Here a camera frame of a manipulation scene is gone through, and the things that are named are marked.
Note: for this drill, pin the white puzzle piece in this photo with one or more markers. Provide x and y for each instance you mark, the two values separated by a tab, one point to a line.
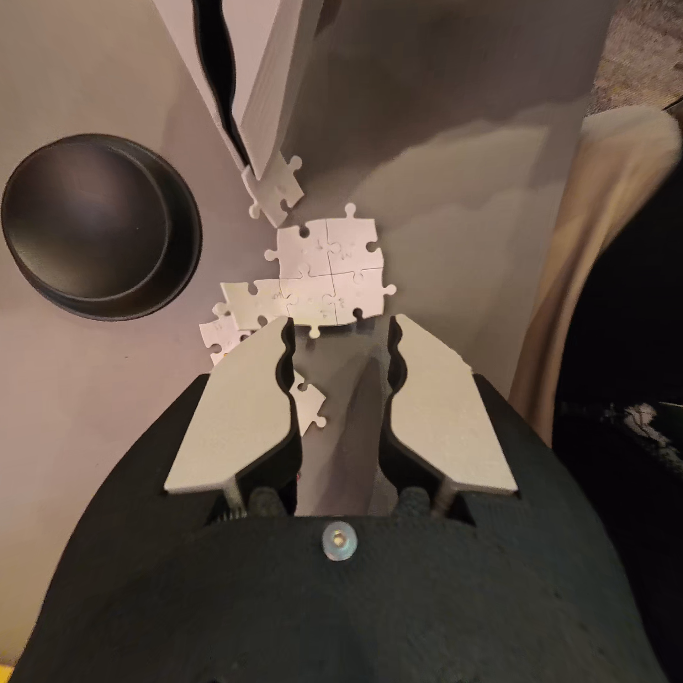
221	336
277	192
251	304
309	408

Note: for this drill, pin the yellow object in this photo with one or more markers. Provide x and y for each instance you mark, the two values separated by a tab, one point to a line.
5	673

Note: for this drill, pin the assembled white puzzle pieces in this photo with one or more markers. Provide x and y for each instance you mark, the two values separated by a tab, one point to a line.
331	267

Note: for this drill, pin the black round bowl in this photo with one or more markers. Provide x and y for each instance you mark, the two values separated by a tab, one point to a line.
90	224

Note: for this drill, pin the person's beige trouser leg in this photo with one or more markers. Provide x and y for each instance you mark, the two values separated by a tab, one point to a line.
592	224

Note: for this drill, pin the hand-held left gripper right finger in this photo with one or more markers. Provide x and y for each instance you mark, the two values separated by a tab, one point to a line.
448	421

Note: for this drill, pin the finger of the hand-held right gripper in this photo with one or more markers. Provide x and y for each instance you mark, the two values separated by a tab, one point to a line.
269	80
184	32

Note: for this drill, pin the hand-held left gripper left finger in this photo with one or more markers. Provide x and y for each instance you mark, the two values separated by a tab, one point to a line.
235	416

